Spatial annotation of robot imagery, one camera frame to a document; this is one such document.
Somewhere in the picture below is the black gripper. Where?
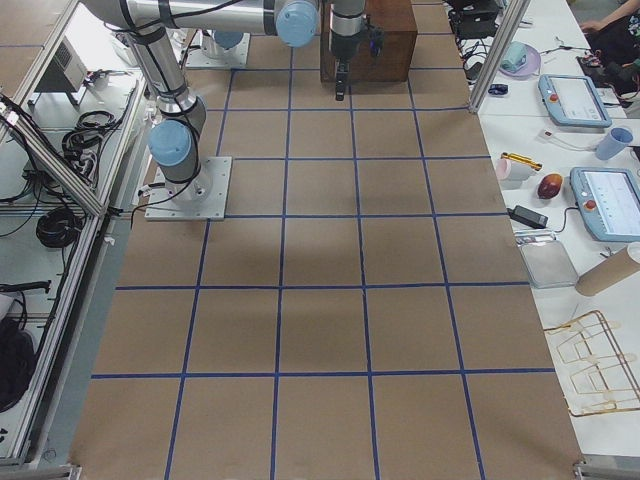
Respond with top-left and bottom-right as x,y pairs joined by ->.
329,29 -> 385,101

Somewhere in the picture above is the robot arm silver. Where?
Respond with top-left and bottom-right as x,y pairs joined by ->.
84,1 -> 319,198
205,1 -> 384,101

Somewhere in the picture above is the dark wooden drawer cabinet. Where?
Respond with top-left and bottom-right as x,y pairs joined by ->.
349,0 -> 417,83

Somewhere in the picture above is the teal cup on plate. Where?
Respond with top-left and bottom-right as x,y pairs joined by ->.
500,45 -> 527,72

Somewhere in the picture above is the purple plate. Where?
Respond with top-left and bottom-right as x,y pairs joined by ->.
499,41 -> 541,79

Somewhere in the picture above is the upper teach pendant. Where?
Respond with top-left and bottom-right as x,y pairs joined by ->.
538,74 -> 612,128

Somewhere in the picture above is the teach pendant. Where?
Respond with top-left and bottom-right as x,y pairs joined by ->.
569,167 -> 639,243
538,74 -> 612,128

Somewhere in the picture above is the red apple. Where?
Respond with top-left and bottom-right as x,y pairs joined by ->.
537,173 -> 563,200

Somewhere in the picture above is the black power adapter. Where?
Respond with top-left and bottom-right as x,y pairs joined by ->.
507,205 -> 548,229

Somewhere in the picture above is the light blue cup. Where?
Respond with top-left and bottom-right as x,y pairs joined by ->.
595,127 -> 633,161

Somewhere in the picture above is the clear plastic box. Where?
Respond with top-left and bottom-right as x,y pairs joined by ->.
514,229 -> 578,289

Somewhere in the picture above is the lower teach pendant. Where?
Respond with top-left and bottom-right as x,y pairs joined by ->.
569,167 -> 639,243

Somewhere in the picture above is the cardboard tube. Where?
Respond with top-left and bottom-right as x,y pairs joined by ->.
575,242 -> 639,296

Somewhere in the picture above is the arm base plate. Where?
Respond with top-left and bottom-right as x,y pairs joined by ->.
185,30 -> 250,70
144,156 -> 233,221

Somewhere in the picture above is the aluminium frame post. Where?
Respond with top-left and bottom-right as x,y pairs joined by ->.
468,0 -> 530,114

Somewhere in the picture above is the gold wire rack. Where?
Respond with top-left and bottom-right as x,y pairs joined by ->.
544,310 -> 639,418

